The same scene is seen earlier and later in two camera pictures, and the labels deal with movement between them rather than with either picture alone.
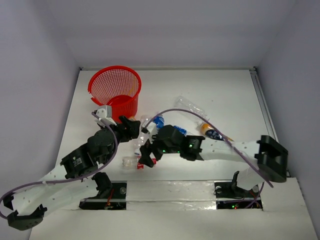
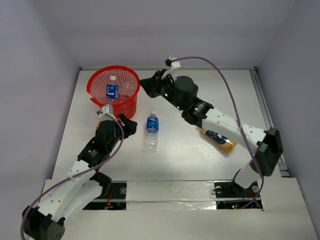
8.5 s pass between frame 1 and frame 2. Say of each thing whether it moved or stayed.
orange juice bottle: stayed
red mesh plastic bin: stayed
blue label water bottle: moved
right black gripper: moved
